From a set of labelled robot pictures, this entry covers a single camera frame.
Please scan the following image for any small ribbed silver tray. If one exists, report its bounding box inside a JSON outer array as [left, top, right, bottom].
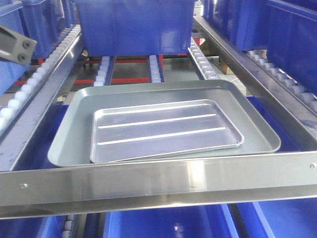
[[90, 99, 244, 163]]

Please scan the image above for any large grey metal tray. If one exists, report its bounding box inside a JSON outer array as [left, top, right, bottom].
[[48, 80, 281, 167]]

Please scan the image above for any blue plastic crate on shelf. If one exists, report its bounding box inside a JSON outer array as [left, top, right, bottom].
[[75, 0, 195, 57]]

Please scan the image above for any blue bin lower shelf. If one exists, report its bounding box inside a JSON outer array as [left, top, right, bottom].
[[103, 204, 239, 238]]

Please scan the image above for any white roller track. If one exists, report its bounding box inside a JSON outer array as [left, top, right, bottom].
[[147, 55, 164, 83], [93, 56, 116, 86], [188, 38, 220, 80]]

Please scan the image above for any red metal frame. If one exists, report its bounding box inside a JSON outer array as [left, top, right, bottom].
[[12, 54, 164, 86]]

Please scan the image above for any steel front shelf rail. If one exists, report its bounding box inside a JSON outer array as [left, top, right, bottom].
[[0, 151, 317, 219]]

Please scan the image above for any grey bracket with screws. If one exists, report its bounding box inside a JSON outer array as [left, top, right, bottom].
[[0, 25, 37, 65]]

